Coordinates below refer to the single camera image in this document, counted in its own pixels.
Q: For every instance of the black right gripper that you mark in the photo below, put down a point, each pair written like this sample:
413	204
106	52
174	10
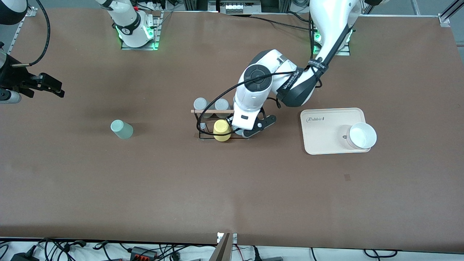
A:
12	77

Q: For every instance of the grey plastic cup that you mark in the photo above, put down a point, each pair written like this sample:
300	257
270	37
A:
222	105
201	104

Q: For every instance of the white power strip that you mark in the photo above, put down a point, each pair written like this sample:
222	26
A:
239	7

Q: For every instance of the pale green plastic cup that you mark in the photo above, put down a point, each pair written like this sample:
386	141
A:
122	129

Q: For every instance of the black power adapter red buttons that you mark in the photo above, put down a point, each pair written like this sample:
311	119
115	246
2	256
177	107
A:
143	253

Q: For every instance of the beige plastic tray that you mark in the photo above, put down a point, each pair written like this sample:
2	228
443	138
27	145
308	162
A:
322	134

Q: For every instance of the grey metal bracket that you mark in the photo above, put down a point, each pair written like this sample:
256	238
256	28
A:
221	250

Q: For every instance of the black power brick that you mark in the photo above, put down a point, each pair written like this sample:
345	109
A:
23	257

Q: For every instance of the aluminium frame profile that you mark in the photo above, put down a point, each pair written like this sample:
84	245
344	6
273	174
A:
449	14
21	27

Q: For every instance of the white bowl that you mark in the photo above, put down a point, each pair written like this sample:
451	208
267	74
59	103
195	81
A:
362	136

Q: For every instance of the yellow plastic cup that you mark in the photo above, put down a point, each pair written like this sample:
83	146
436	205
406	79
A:
222	130

